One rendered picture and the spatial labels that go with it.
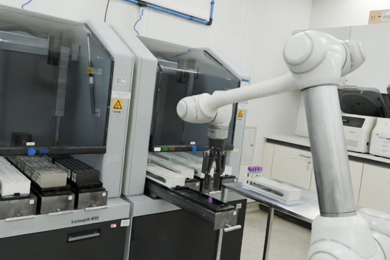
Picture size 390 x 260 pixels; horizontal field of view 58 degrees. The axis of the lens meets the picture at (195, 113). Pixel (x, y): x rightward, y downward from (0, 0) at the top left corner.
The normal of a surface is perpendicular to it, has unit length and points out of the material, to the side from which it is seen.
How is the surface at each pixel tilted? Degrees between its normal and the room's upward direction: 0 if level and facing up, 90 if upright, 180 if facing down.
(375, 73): 90
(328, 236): 77
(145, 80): 90
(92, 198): 90
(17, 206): 90
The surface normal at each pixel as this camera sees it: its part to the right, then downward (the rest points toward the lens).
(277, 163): -0.76, -0.05
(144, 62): 0.65, 0.11
